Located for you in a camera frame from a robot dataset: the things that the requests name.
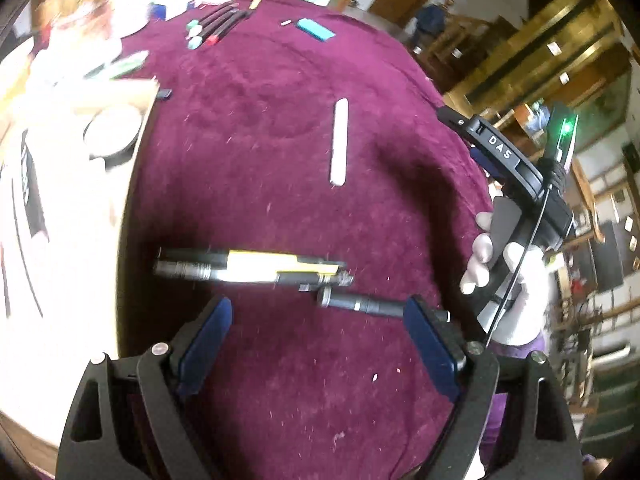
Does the black marker grey end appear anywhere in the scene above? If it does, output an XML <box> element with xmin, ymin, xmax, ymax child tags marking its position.
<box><xmin>316</xmin><ymin>287</ymin><xmax>452</xmax><ymax>324</ymax></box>

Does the yellow black pen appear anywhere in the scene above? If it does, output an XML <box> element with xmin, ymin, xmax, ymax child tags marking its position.
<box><xmin>155</xmin><ymin>248</ymin><xmax>347</xmax><ymax>274</ymax></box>

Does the clear black gel pen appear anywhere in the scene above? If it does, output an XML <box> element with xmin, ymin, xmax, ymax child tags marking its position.
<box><xmin>153</xmin><ymin>260</ymin><xmax>354</xmax><ymax>292</ymax></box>

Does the white marker pen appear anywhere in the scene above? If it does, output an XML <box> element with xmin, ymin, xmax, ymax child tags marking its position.
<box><xmin>329</xmin><ymin>98</ymin><xmax>349</xmax><ymax>186</ymax></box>

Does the black electrical tape roll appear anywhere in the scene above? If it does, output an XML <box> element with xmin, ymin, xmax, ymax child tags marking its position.
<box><xmin>82</xmin><ymin>104</ymin><xmax>143</xmax><ymax>168</ymax></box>

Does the gloved right hand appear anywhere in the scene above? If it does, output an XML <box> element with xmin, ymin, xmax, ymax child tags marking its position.
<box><xmin>458</xmin><ymin>210</ymin><xmax>549</xmax><ymax>348</ymax></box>

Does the cardboard tray box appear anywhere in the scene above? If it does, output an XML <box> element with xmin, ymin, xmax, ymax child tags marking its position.
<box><xmin>1</xmin><ymin>79</ymin><xmax>160</xmax><ymax>445</ymax></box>

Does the purple tablecloth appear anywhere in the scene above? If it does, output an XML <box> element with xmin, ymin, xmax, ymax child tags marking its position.
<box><xmin>118</xmin><ymin>0</ymin><xmax>490</xmax><ymax>479</ymax></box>

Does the small black cap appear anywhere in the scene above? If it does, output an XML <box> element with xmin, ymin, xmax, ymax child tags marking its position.
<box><xmin>156</xmin><ymin>89</ymin><xmax>172</xmax><ymax>101</ymax></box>

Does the blue lighter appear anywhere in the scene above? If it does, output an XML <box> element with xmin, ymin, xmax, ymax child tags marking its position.
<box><xmin>296</xmin><ymin>18</ymin><xmax>335</xmax><ymax>42</ymax></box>

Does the blue cap black marker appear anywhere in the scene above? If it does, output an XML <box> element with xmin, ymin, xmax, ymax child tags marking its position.
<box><xmin>186</xmin><ymin>8</ymin><xmax>239</xmax><ymax>50</ymax></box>

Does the red cap black marker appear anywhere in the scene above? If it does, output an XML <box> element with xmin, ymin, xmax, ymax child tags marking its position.
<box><xmin>205</xmin><ymin>10</ymin><xmax>252</xmax><ymax>46</ymax></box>

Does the green cap black marker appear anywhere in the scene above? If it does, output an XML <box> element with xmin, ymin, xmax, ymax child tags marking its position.
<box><xmin>186</xmin><ymin>2</ymin><xmax>238</xmax><ymax>32</ymax></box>

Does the gold tip black pen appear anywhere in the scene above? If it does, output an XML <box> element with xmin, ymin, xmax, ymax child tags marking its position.
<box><xmin>247</xmin><ymin>0</ymin><xmax>262</xmax><ymax>11</ymax></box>

